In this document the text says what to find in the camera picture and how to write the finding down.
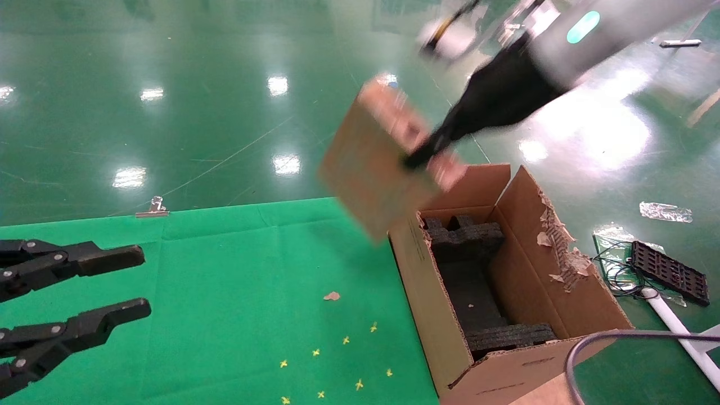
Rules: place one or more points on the silver binder clip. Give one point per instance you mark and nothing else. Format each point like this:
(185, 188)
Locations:
(153, 209)

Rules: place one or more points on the tan wooden bar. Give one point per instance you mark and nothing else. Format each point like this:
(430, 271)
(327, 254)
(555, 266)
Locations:
(703, 108)

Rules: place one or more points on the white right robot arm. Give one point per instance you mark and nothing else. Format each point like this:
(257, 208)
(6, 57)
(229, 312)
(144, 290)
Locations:
(596, 34)

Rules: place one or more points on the small cardboard scrap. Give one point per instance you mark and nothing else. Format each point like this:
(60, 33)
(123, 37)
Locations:
(332, 296)

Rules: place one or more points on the large open cardboard carton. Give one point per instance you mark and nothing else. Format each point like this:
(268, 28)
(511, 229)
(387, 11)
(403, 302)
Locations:
(427, 315)

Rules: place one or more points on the clear plastic bag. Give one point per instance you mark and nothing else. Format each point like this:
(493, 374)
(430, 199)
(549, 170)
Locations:
(665, 211)

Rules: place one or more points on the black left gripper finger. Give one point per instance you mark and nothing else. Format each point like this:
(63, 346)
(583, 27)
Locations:
(84, 329)
(67, 261)

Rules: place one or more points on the clear plastic sheet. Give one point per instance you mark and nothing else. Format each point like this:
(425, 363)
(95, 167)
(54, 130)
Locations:
(610, 233)

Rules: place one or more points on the black foam block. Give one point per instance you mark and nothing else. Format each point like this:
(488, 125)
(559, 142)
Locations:
(509, 337)
(464, 242)

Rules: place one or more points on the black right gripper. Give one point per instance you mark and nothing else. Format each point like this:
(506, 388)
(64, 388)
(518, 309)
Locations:
(500, 93)

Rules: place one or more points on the white table foot bar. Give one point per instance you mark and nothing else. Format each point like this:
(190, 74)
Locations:
(675, 323)

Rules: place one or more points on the grey floor bar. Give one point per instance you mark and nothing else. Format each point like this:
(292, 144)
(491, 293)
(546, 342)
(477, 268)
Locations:
(680, 43)

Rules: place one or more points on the black foam bottom pad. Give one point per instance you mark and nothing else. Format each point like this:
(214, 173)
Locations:
(467, 287)

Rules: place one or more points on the black plastic grid tray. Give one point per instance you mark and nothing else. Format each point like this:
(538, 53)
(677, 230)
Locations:
(669, 273)

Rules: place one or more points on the green table cloth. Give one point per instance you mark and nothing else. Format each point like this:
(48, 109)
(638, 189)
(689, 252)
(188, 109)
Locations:
(225, 281)

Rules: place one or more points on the small cardboard box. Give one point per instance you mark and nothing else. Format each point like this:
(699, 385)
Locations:
(365, 169)

